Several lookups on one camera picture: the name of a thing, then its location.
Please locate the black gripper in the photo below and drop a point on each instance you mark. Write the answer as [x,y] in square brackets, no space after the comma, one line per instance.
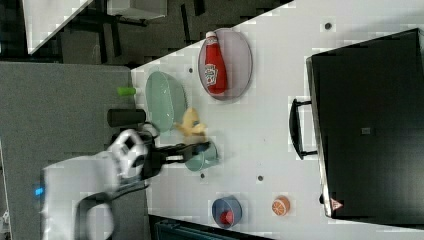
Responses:
[155,157]

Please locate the plush peeled banana toy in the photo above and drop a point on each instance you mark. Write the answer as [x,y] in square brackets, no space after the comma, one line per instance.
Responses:
[191,124]

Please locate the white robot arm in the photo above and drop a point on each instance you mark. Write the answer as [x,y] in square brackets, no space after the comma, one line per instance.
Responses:
[78,194]

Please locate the green metal mug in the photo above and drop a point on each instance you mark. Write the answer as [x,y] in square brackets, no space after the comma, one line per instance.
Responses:
[204,159]

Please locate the green perforated colander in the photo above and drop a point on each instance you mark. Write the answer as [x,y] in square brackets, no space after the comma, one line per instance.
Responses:
[166,100]

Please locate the blue bowl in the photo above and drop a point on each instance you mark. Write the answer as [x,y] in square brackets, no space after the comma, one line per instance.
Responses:
[224,204]

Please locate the red ketchup bottle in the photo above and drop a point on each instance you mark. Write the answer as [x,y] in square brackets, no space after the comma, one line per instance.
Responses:
[215,69]

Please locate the red strawberry toy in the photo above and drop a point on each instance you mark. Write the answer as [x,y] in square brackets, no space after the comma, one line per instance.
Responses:
[226,218]

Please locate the green cylinder bottle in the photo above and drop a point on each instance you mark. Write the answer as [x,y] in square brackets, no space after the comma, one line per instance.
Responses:
[126,91]

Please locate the grey oval plate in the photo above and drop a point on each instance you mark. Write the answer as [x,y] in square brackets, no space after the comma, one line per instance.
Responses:
[238,61]

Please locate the orange slice toy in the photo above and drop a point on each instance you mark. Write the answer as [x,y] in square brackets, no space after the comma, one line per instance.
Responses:
[281,206]

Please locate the black toaster oven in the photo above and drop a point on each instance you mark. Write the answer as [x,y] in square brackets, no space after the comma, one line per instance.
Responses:
[368,115]

